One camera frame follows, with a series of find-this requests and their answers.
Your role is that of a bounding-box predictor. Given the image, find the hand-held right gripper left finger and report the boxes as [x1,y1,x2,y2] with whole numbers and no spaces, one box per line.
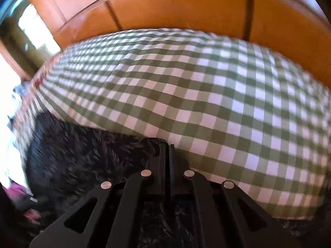
[30,143,170,248]

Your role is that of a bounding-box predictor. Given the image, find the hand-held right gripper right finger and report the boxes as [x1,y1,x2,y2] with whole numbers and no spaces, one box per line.
[169,145,302,248]

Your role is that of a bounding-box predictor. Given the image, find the dark leaf print pants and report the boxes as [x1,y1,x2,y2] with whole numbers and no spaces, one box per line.
[24,112,324,248]

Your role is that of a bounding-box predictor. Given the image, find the green white checked bedsheet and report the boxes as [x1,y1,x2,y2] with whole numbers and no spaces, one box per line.
[14,28,331,220]

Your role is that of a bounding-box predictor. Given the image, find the pink cloth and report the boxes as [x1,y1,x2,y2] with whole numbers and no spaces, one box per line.
[6,182,40,220]

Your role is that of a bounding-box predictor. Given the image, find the wooden headboard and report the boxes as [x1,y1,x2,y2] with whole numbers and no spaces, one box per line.
[26,0,331,83]

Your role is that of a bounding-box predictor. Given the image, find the bright window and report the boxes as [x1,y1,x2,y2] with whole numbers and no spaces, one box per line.
[16,2,60,55]

